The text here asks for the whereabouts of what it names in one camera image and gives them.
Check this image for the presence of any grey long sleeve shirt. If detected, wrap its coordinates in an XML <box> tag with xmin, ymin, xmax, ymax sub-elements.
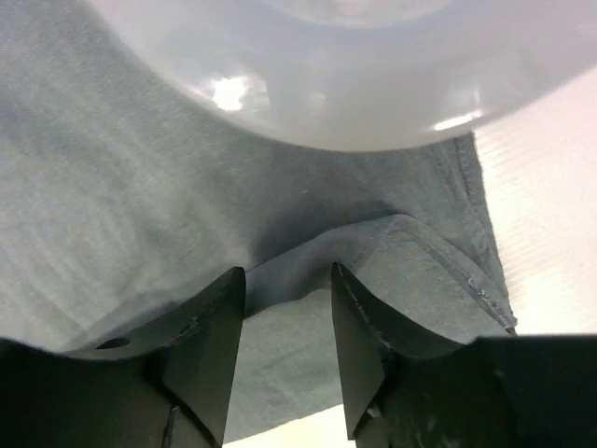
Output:
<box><xmin>1</xmin><ymin>1</ymin><xmax>516</xmax><ymax>447</ymax></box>

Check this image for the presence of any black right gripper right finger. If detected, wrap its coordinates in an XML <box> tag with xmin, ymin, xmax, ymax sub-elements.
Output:
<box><xmin>331</xmin><ymin>264</ymin><xmax>596</xmax><ymax>447</ymax></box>

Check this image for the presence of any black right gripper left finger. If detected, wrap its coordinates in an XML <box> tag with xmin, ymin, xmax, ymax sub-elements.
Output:
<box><xmin>1</xmin><ymin>267</ymin><xmax>246</xmax><ymax>447</ymax></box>

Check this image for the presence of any white plastic laundry basket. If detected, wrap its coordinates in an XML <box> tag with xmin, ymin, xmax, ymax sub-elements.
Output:
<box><xmin>90</xmin><ymin>1</ymin><xmax>596</xmax><ymax>151</ymax></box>

